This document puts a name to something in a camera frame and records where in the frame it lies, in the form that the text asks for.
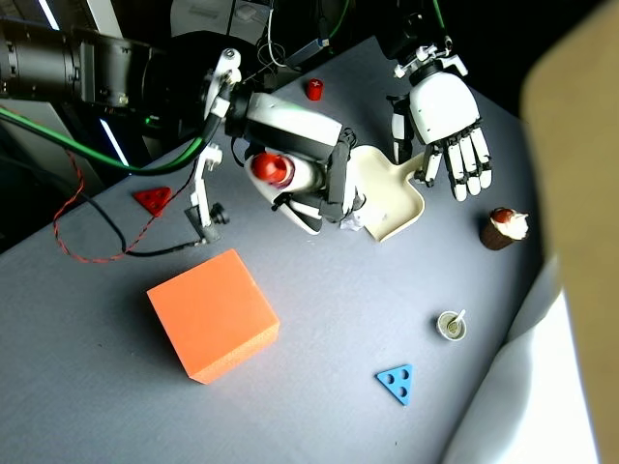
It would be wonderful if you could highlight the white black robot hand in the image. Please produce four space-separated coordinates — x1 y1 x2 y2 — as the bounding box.
386 71 495 203
224 91 367 237

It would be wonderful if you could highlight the cream hand broom red-tipped handle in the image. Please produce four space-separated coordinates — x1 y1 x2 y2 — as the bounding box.
249 151 327 192

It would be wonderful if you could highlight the cream plastic dustpan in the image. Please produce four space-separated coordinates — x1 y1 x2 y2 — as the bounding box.
347 144 427 243

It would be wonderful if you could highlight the orange foam block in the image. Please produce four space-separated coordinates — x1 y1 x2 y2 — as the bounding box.
146 248 281 387

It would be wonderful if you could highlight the grey usb adapter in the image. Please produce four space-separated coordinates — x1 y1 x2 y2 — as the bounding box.
284 36 335 67

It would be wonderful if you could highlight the toy cupcake with cherry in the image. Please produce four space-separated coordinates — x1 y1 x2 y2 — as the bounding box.
479 207 530 251

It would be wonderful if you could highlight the red triangle block with holes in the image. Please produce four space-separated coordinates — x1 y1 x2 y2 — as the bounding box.
133 186 173 218

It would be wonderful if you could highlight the tan blurred board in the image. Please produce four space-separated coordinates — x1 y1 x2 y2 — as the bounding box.
520 0 619 464

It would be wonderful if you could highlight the small cup with spoon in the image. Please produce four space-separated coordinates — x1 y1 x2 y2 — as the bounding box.
436 308 468 342

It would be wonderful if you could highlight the grey table cloth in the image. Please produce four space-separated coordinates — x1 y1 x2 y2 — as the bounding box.
0 36 565 464

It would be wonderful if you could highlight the blue triangle block with holes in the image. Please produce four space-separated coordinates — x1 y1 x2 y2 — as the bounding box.
375 362 415 407

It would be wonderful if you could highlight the white cable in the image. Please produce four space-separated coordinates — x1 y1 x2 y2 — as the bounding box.
260 26 291 70

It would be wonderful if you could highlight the green cable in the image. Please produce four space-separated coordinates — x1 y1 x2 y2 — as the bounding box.
0 105 219 176

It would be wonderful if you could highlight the white frame post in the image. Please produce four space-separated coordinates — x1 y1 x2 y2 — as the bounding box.
86 0 125 38

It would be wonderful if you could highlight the red black twisted cable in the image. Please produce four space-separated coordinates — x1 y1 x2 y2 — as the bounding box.
51 148 197 265

